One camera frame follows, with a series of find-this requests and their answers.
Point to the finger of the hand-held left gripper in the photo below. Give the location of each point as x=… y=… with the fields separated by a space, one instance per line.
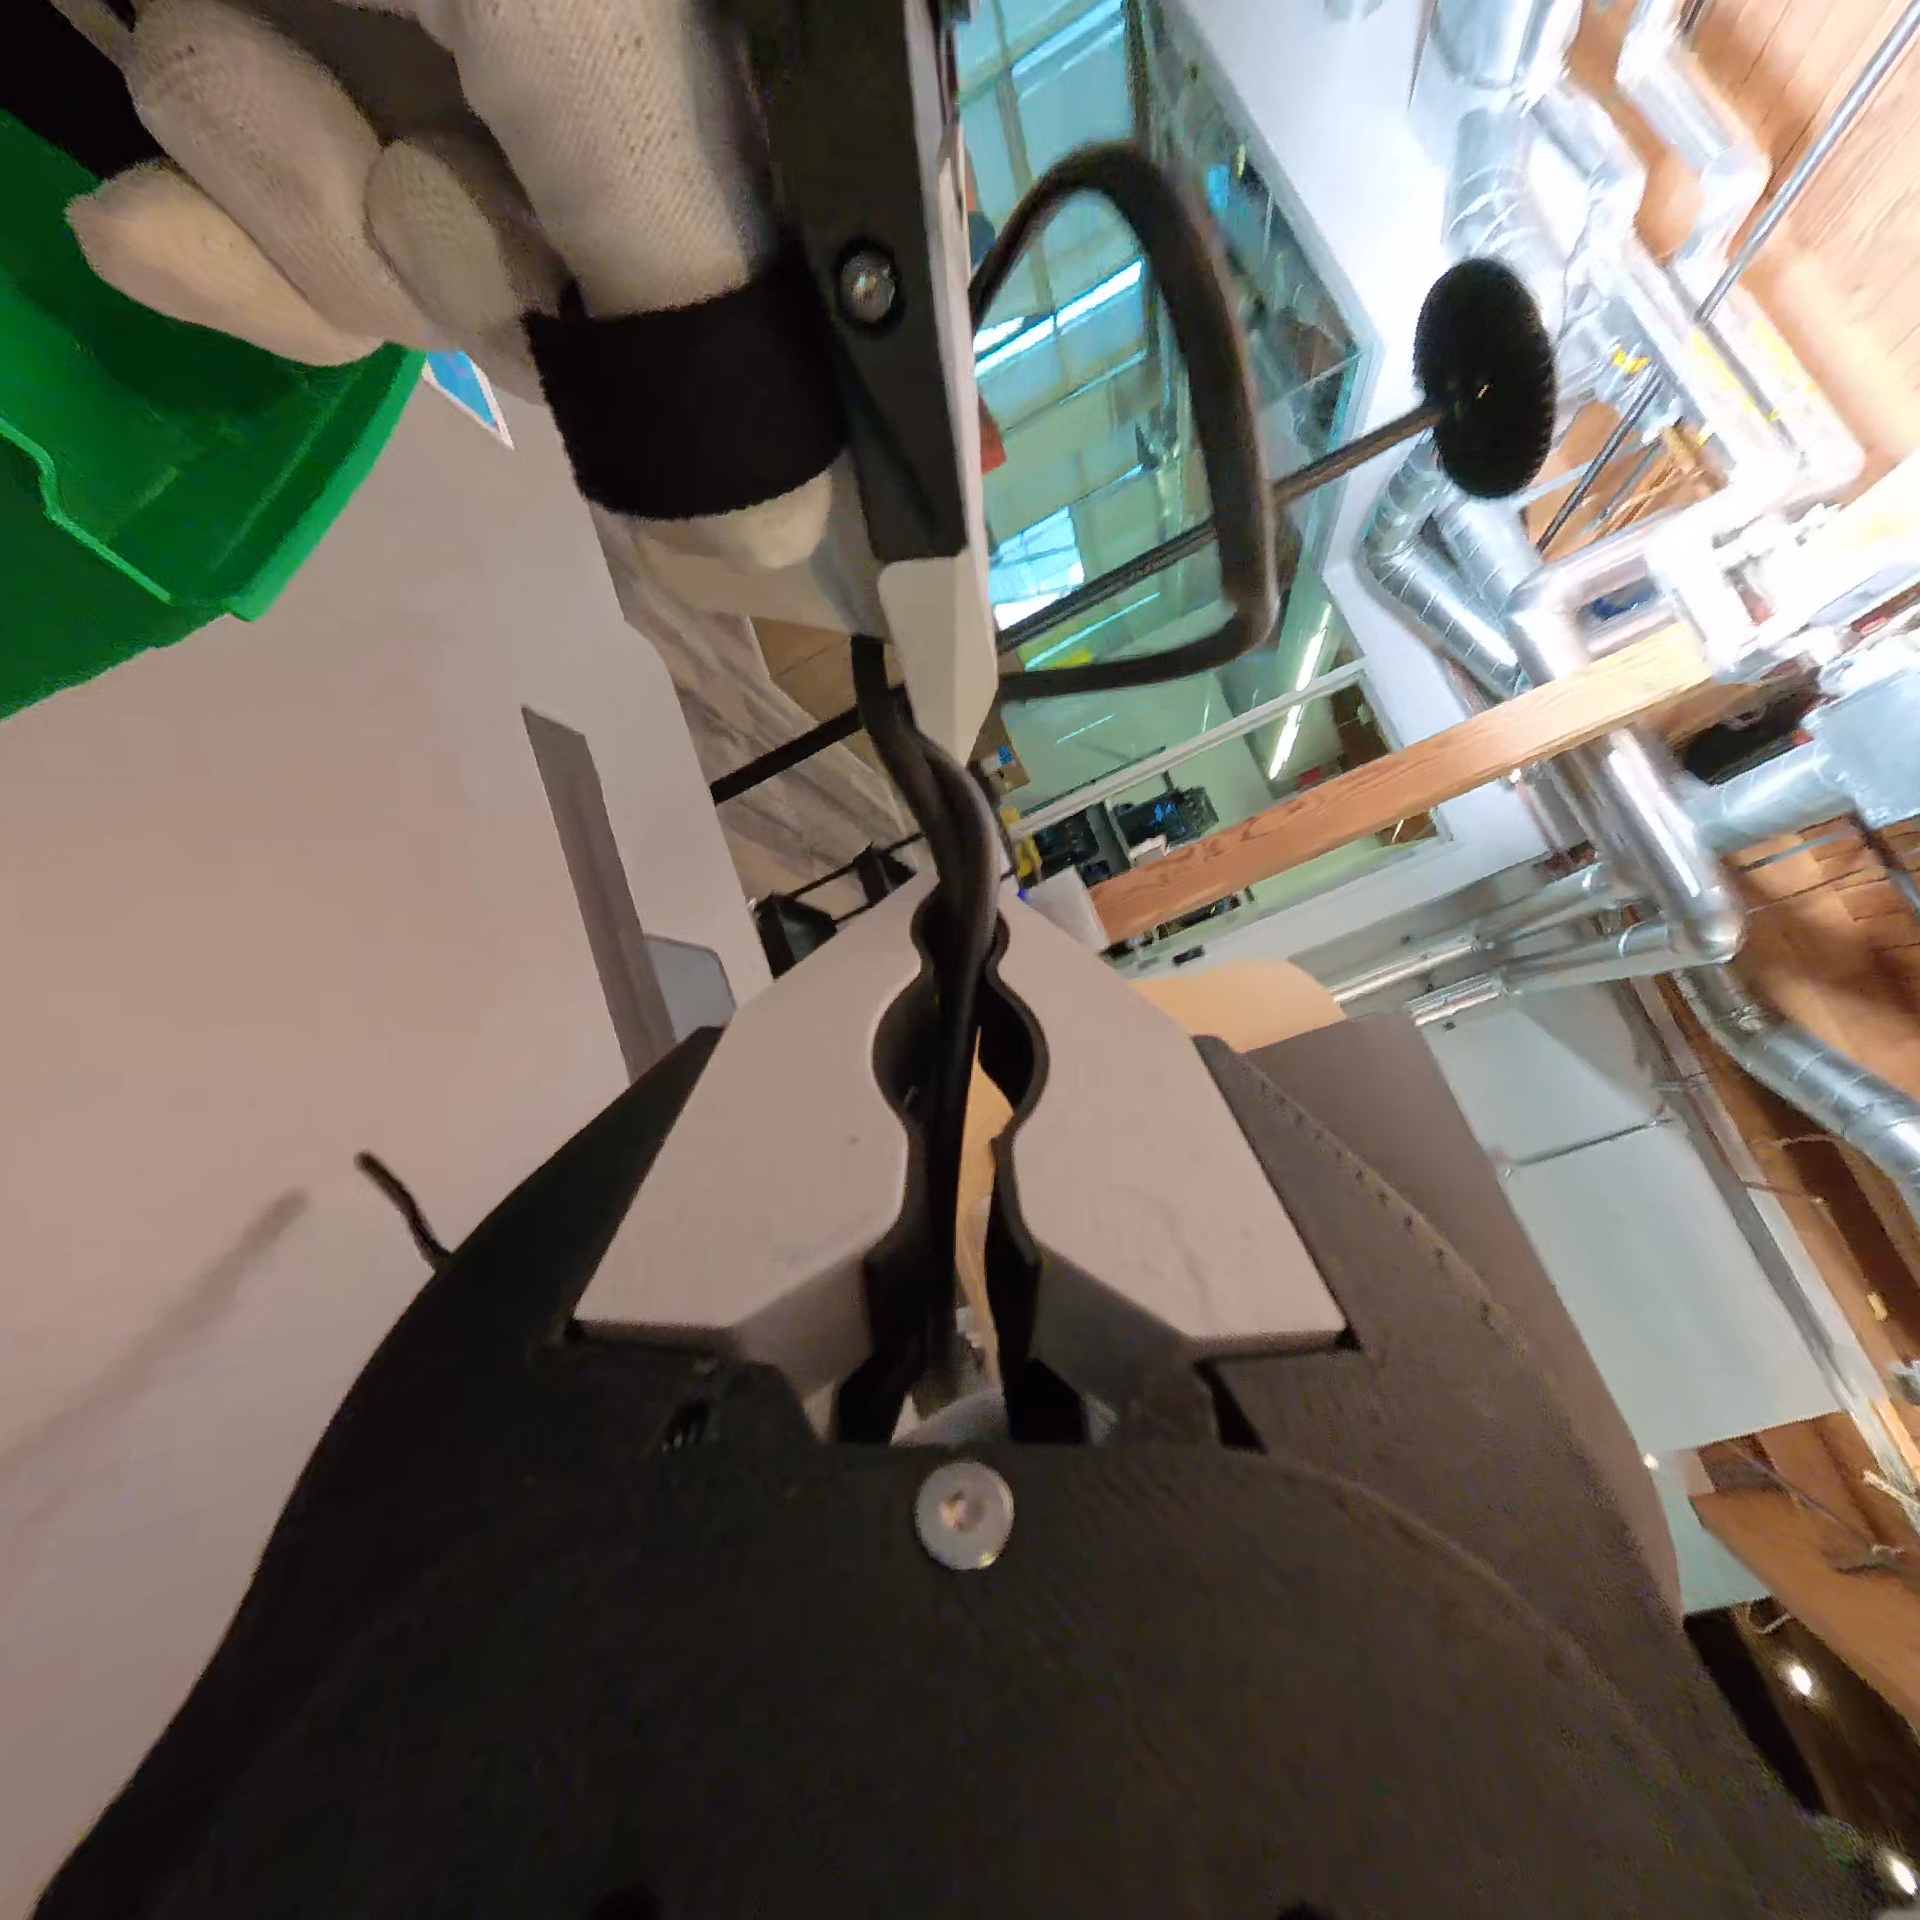
x=944 y=645

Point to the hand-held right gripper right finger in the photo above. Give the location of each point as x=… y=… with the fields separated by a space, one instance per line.
x=1170 y=1201

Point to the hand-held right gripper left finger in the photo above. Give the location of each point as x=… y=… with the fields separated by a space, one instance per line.
x=733 y=1185

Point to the green plastic bin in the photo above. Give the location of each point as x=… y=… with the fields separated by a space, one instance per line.
x=149 y=494

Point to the person's left hand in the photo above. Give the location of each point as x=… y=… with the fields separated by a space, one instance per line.
x=598 y=150

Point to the printed paper sheet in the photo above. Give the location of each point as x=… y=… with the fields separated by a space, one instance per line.
x=464 y=399

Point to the silver insulated pipes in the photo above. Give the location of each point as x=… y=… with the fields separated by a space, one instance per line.
x=1651 y=839

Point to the black pole with disc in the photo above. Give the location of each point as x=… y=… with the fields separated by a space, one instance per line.
x=1484 y=375

